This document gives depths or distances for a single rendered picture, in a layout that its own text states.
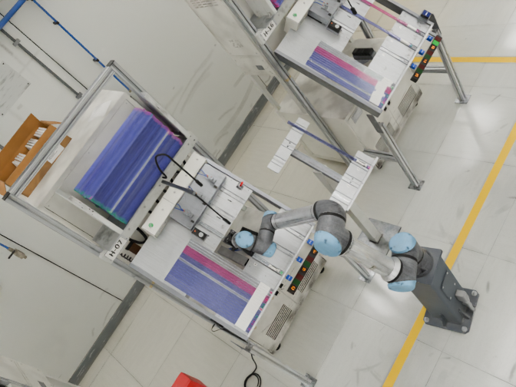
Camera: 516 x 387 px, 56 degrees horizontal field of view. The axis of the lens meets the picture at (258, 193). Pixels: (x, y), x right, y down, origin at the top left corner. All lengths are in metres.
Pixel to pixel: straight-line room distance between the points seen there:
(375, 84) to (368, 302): 1.31
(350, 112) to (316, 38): 0.51
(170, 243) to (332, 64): 1.38
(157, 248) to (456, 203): 1.83
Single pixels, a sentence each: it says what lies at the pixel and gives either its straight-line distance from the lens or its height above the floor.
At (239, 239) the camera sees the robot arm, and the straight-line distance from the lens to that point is 2.21.
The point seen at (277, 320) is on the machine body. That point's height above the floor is 0.20.
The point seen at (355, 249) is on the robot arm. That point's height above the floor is 1.01.
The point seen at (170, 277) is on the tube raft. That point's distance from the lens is 2.57.
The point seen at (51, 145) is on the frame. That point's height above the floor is 1.88.
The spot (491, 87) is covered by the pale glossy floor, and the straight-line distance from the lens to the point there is 3.78.
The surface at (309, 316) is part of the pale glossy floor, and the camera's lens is 3.28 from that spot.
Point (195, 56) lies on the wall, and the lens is 4.36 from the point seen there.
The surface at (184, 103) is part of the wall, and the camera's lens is 4.31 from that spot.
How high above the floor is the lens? 2.64
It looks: 40 degrees down
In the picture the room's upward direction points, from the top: 46 degrees counter-clockwise
